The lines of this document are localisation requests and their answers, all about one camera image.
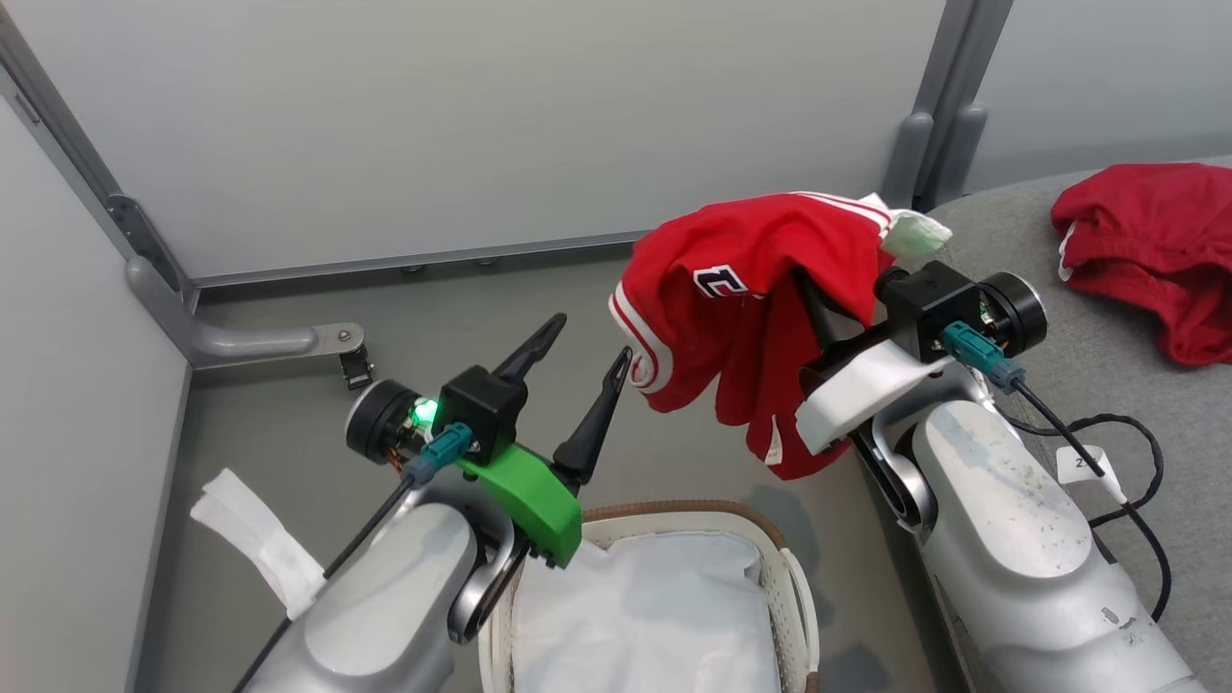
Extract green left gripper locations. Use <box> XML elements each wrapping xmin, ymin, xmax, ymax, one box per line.
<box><xmin>345</xmin><ymin>313</ymin><xmax>634</xmax><ymax>569</ymax></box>

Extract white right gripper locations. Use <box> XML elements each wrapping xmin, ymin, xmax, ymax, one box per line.
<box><xmin>794</xmin><ymin>271</ymin><xmax>1048</xmax><ymax>456</ymax></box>

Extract red basketball jersey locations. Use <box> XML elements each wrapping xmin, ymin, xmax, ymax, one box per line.
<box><xmin>608</xmin><ymin>191</ymin><xmax>954</xmax><ymax>480</ymax></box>

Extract red shorts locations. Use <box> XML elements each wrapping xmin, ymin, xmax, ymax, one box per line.
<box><xmin>1049</xmin><ymin>162</ymin><xmax>1232</xmax><ymax>367</ymax></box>

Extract grey fabric sofa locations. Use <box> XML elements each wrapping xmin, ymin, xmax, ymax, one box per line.
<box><xmin>857</xmin><ymin>154</ymin><xmax>1232</xmax><ymax>693</ymax></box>

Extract white basket liner cloth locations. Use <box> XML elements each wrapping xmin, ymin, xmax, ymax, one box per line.
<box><xmin>510</xmin><ymin>529</ymin><xmax>783</xmax><ymax>693</ymax></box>

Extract white laundry basket brown rim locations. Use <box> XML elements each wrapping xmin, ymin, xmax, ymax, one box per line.
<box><xmin>478</xmin><ymin>499</ymin><xmax>821</xmax><ymax>693</ymax></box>

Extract grey partition support foot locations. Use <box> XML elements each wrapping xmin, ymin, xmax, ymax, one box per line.
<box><xmin>125</xmin><ymin>255</ymin><xmax>367</xmax><ymax>367</ymax></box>

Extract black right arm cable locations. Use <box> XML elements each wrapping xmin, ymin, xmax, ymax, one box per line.
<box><xmin>941</xmin><ymin>321</ymin><xmax>1173</xmax><ymax>622</ymax></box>

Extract grey partition bottom rail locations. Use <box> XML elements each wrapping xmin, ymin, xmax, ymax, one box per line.
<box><xmin>192</xmin><ymin>231</ymin><xmax>665</xmax><ymax>290</ymax></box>

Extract grey double partition post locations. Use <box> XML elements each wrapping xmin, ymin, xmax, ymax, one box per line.
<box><xmin>881</xmin><ymin>0</ymin><xmax>1014</xmax><ymax>208</ymax></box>

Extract white cable label tag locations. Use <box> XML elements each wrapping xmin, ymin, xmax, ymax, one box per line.
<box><xmin>1056</xmin><ymin>445</ymin><xmax>1127</xmax><ymax>503</ymax></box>

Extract white strap on arm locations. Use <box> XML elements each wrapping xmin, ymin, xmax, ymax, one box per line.
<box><xmin>190</xmin><ymin>469</ymin><xmax>326</xmax><ymax>620</ymax></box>

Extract grey partition corner post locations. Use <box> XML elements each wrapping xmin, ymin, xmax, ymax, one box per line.
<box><xmin>0</xmin><ymin>19</ymin><xmax>198</xmax><ymax>309</ymax></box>

